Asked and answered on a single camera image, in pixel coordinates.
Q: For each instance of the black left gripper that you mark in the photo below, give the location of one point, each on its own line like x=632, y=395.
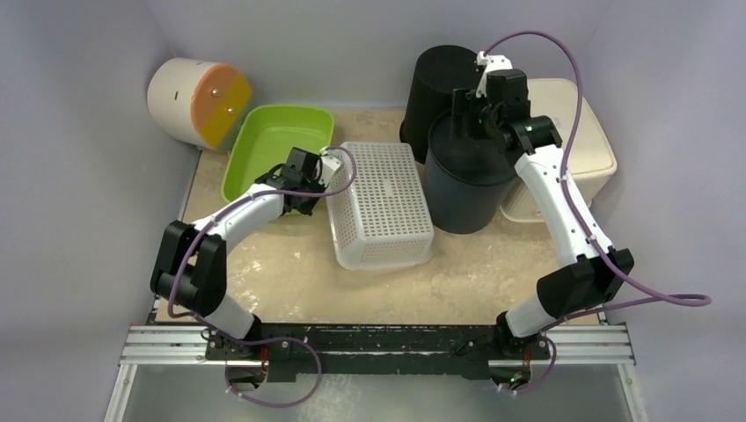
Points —
x=305, y=208

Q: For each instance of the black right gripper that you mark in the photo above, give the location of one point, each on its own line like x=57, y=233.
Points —
x=462, y=109

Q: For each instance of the green and white tray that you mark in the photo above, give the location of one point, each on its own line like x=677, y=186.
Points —
x=266, y=138

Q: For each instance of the dark blue bin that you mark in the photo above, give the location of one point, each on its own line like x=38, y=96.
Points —
x=464, y=179

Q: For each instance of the large black plastic bin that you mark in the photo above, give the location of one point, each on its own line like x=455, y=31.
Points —
x=437, y=73

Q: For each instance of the white perforated basket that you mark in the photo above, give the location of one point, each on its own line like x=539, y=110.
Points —
x=378, y=215

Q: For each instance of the cream perforated plastic basket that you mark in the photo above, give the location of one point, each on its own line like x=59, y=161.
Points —
x=591, y=160

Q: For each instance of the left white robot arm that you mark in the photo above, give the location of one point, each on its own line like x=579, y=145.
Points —
x=191, y=264

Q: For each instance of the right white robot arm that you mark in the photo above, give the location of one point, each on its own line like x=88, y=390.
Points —
x=583, y=280

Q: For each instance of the white drum with coloured drawers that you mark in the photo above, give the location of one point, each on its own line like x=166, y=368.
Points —
x=199, y=102

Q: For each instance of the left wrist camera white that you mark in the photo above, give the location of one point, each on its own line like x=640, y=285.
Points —
x=330, y=163

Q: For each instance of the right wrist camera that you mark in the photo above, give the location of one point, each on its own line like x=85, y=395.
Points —
x=489, y=63

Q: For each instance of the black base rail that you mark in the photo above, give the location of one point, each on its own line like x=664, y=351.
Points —
x=474, y=352

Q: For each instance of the aluminium frame rail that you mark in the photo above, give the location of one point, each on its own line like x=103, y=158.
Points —
x=192, y=344

